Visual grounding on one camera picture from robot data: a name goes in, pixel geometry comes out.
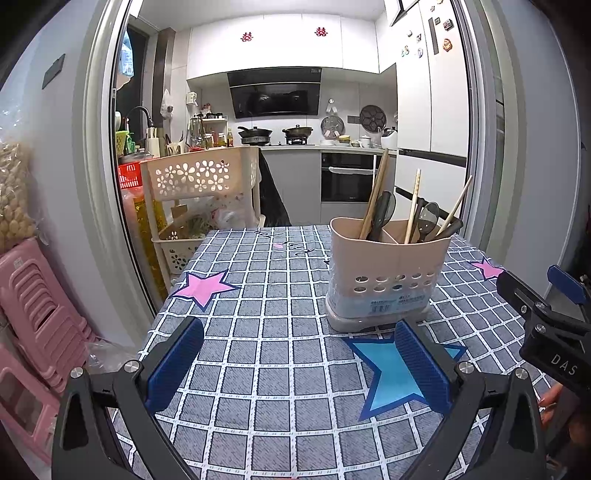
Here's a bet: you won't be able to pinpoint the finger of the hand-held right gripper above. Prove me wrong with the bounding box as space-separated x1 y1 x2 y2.
547 265 591 309
496 270 554 320

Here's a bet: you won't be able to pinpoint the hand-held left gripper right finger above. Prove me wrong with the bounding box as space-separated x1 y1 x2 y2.
394 318 555 480

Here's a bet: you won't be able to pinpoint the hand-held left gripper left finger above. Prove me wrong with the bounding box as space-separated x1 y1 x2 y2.
51 316 206 480

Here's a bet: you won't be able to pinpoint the beige plastic utensil holder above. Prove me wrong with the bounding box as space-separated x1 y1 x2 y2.
324 217 452 332

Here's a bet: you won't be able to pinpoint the pale chopstick with patterned end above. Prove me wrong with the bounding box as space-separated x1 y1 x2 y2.
405 168 422 244

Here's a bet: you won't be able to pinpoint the person's right hand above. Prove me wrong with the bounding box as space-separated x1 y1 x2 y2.
539 385 563 426

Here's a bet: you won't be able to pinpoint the clear plastic bag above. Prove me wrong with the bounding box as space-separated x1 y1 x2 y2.
85 339 139 374

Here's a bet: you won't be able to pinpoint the yellow oil bottle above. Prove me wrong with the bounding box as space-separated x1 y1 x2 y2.
122 189 167 296

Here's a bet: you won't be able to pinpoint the stack of pink stools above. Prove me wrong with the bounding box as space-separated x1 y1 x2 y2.
0 237 100 393

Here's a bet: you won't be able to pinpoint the single pink plastic stool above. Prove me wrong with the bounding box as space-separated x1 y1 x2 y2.
0 344 61 464

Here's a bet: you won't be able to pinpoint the printed plastic bag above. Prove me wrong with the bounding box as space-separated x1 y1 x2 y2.
217 196 257 229

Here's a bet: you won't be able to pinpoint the beige flower-cutout trolley rack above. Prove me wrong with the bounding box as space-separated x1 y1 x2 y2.
140 147 266 278

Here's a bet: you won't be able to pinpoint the red plastic basket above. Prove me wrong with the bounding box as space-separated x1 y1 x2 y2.
117 162 148 189

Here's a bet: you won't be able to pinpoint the white refrigerator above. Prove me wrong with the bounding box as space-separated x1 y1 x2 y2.
396 0 472 232

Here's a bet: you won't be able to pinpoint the black built-in oven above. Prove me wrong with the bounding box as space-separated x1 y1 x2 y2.
320 152 384 204

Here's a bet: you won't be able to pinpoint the round dark holed tray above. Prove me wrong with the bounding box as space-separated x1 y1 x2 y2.
359 104 386 131

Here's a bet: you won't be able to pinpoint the clear bag of beige beans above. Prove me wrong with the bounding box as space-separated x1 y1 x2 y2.
0 104 42 252

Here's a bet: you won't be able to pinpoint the white spice rack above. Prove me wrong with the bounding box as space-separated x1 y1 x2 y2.
188 115 234 151

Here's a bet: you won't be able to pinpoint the round grey steamer rack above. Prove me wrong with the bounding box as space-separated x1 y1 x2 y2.
321 114 346 139

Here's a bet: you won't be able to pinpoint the group of fridge magnets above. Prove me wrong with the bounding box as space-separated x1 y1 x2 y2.
399 0 455 58

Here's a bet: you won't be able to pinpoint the black kitchen faucet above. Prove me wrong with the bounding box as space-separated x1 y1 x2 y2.
124 106 155 130

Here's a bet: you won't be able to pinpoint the black range hood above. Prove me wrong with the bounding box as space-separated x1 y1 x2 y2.
227 68 323 118

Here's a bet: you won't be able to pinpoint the blue hanging bag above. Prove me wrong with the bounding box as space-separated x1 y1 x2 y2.
119 32 136 79

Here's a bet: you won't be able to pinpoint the white upper kitchen cabinets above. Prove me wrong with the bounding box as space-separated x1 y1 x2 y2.
187 14 382 79

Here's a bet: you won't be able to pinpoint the grey sliding door frame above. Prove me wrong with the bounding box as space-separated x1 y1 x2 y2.
74 0 522 319

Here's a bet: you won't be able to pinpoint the black wall switch plate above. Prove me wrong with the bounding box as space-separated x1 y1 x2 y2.
42 54 66 89

